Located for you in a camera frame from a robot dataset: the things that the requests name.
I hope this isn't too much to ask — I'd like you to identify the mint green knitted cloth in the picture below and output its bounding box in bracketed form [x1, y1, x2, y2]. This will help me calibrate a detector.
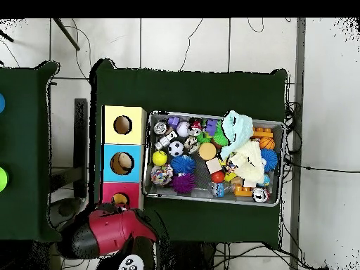
[219, 110, 254, 162]

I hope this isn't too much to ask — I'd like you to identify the cream knitted cloth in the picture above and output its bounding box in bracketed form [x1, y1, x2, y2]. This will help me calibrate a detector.
[227, 140, 265, 184]

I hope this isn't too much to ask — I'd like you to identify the shallow clear mesh bin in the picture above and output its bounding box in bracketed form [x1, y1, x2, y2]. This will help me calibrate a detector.
[143, 111, 285, 207]

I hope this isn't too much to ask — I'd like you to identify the wooden box with three holes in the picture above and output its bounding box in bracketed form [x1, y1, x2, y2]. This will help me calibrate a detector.
[101, 105, 148, 212]

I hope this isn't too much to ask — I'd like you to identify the small soccer ball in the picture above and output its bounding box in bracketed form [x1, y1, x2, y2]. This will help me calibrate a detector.
[168, 141, 186, 158]

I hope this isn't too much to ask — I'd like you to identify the small blue spiky ball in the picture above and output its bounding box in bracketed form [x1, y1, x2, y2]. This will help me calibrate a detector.
[171, 154, 198, 176]

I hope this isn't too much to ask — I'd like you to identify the yellow smiley ball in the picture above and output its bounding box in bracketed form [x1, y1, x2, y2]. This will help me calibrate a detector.
[151, 150, 169, 167]

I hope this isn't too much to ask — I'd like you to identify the tan round wooden disc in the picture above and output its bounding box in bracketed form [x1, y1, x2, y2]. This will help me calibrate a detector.
[198, 142, 217, 161]

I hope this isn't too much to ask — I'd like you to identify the purple spiky toy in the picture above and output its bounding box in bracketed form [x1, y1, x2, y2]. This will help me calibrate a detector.
[171, 172, 198, 195]

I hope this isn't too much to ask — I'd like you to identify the tan wooden block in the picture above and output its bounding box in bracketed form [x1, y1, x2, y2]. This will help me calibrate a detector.
[205, 157, 224, 175]

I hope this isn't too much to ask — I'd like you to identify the large blue toy brick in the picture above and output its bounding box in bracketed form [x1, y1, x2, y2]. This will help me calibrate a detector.
[205, 117, 220, 137]

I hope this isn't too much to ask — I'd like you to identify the dark green table cloth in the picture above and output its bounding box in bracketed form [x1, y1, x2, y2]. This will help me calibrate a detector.
[89, 58, 289, 248]

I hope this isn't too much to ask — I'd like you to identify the orange toy basketball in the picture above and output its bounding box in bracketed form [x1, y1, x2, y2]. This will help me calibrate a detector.
[259, 137, 276, 150]

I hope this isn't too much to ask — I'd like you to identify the silver topped dark can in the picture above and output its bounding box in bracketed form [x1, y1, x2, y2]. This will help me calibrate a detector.
[252, 188, 270, 203]

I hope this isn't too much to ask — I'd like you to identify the green side table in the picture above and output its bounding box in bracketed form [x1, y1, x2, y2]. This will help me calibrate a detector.
[0, 60, 65, 243]

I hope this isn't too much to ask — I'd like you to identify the black tripod leg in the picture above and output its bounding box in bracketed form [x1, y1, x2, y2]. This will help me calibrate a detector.
[53, 18, 81, 51]

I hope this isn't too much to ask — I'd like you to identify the green disc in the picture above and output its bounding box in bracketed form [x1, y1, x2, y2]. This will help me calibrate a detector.
[0, 167, 9, 192]

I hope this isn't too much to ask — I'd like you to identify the colourful knotted rope ball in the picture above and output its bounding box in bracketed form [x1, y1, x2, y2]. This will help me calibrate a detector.
[150, 164, 174, 187]

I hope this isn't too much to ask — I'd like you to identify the black cable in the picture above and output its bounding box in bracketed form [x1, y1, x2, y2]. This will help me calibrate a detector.
[283, 160, 360, 174]

